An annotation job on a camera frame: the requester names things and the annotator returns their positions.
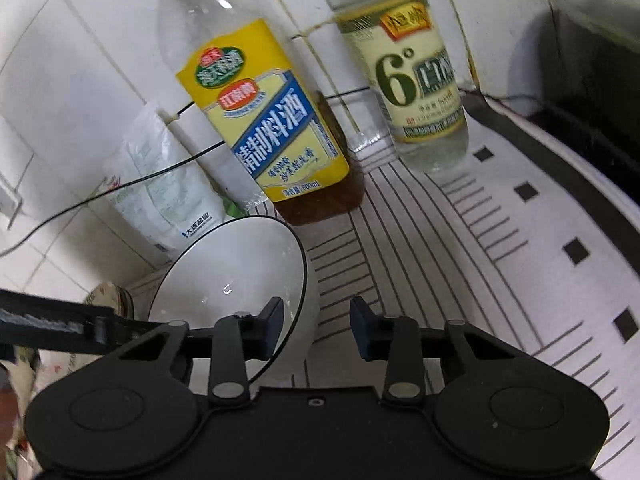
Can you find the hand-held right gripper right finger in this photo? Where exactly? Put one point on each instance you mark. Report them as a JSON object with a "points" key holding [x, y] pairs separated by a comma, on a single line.
{"points": [[361, 332]]}

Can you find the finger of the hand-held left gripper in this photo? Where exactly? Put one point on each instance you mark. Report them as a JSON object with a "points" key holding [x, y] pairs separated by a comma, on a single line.
{"points": [[142, 330]]}

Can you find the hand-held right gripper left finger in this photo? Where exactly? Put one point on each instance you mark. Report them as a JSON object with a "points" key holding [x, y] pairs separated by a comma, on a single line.
{"points": [[276, 330]]}

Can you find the floral patterned bowl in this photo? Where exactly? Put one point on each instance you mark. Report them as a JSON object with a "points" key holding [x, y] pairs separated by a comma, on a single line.
{"points": [[107, 300]]}

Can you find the white bowl with black rim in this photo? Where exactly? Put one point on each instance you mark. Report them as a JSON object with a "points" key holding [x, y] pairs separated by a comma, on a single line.
{"points": [[230, 270]]}

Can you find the striped counter mat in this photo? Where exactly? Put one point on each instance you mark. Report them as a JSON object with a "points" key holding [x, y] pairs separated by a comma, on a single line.
{"points": [[450, 260]]}

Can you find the white salt bag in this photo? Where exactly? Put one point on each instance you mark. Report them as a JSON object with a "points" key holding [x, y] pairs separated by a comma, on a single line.
{"points": [[160, 195]]}

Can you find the yellow label cooking wine bottle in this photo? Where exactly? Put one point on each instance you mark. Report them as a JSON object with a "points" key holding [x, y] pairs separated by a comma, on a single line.
{"points": [[250, 125]]}

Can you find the clear vinegar bottle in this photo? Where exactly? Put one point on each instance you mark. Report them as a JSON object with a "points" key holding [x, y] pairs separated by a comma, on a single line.
{"points": [[410, 75]]}

